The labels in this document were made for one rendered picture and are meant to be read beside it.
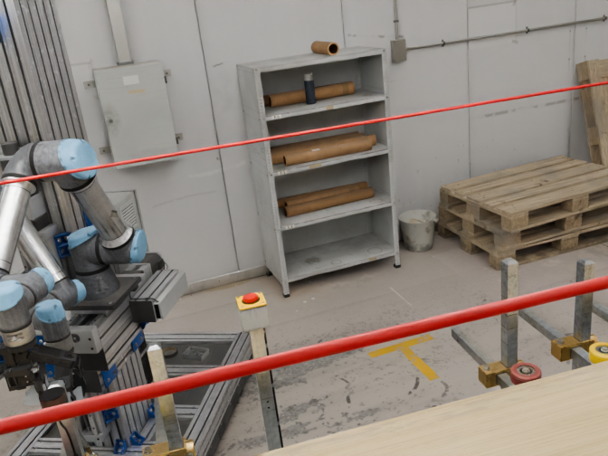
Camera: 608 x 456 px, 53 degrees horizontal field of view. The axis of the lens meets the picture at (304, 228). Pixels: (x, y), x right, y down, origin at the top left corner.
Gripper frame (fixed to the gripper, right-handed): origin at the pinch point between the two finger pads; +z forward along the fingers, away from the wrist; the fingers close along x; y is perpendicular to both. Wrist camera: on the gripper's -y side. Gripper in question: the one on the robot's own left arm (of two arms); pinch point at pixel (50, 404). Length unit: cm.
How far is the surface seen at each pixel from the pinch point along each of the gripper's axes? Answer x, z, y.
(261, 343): 10, -10, -56
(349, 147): -236, 6, -162
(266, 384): 10, 3, -56
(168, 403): 9.7, 1.9, -30.2
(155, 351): 9.6, -14.0, -29.8
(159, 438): 2.2, 17.2, -25.2
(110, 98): -240, -48, -17
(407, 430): 33, 10, -86
